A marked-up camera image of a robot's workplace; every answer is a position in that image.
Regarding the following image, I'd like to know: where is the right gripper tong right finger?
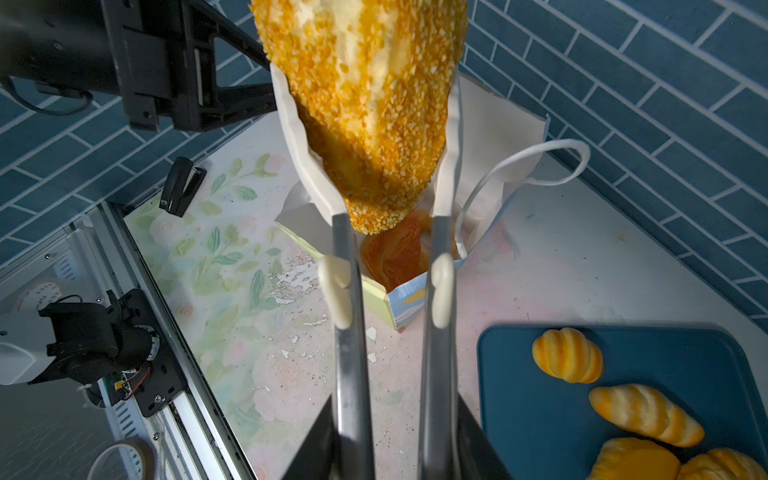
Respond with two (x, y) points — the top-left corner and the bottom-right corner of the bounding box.
(418, 73), (463, 479)

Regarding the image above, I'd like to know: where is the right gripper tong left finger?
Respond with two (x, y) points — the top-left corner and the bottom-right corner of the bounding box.
(270, 64), (375, 479)

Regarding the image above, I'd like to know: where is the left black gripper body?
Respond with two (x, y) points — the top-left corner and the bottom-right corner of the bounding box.
(101, 1), (276, 132)

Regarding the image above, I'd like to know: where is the large sesame oval bread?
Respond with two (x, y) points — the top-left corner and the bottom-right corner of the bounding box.
(250, 0), (468, 235)

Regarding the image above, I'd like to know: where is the long braided bread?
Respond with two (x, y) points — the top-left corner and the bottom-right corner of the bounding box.
(589, 384), (705, 448)

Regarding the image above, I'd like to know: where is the white paper gift bag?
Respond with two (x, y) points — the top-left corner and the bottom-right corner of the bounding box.
(275, 74), (592, 333)

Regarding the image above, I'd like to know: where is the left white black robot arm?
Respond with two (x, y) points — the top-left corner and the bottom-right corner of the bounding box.
(1, 1), (276, 385)

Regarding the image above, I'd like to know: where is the plain orange oval bread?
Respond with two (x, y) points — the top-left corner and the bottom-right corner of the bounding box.
(588, 437), (681, 480)

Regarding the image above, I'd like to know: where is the right twisted knot bread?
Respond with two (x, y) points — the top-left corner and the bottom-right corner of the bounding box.
(677, 448), (767, 480)

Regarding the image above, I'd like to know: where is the teal rectangular tray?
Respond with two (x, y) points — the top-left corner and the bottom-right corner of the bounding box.
(477, 326), (767, 479)

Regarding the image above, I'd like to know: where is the black clip on table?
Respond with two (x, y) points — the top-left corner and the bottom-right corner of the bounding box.
(159, 156), (207, 217)

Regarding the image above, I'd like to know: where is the round ridged bun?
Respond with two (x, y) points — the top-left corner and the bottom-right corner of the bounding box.
(532, 327), (604, 384)

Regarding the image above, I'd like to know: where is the clear tape roll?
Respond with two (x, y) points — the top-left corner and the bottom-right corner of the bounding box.
(86, 438), (156, 480)

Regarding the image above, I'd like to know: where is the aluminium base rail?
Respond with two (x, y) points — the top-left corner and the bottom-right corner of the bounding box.
(1, 203), (254, 479)

